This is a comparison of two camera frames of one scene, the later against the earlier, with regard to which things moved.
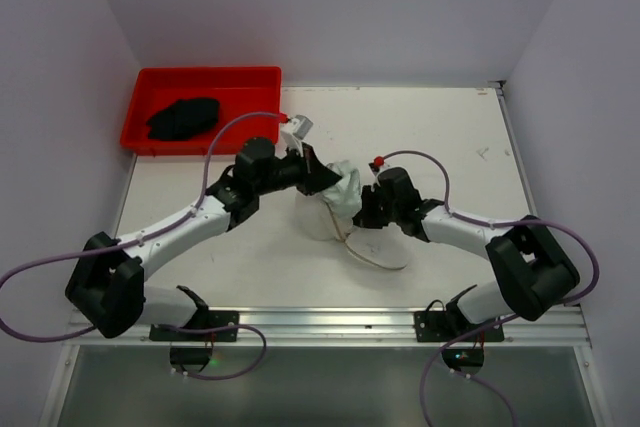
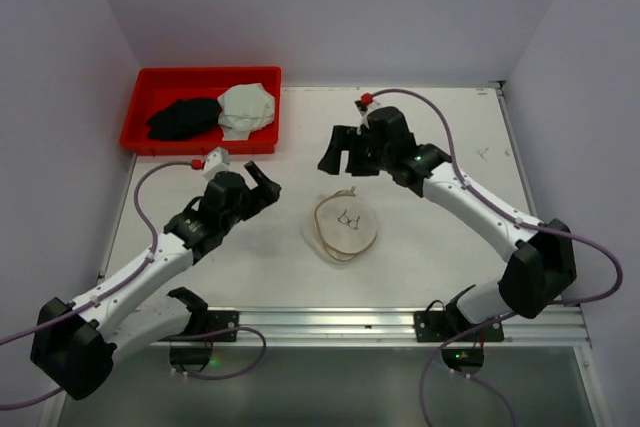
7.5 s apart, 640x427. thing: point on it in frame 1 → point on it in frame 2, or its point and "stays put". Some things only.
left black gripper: x=305 y=170 → x=255 y=189
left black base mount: x=205 y=326 stays put
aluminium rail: x=357 y=328 stays put
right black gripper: x=373 y=206 → x=355 y=145
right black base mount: x=452 y=326 stays put
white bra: x=346 y=196 → x=245 y=108
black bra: x=184 y=119 stays put
